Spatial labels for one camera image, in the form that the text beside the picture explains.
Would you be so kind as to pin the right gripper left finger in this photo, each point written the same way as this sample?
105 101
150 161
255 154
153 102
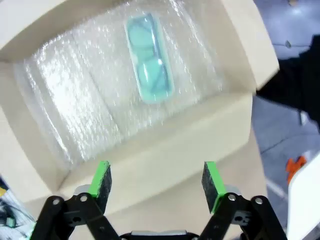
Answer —
100 190

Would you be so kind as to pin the clear bubble wrap sheet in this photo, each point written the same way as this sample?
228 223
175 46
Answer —
75 100

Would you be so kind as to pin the brown cardboard shipping box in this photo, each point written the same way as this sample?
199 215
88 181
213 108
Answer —
175 150

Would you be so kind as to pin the teal packaged glasses set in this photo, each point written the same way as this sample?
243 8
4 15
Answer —
150 75

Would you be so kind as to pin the orange cloth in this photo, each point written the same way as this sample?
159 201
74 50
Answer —
296 165

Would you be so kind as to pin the white table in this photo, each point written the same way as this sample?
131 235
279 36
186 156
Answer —
305 200

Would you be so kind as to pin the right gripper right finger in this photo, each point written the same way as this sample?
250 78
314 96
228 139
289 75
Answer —
212 190

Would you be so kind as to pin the person in black t-shirt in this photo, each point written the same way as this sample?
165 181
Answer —
300 82

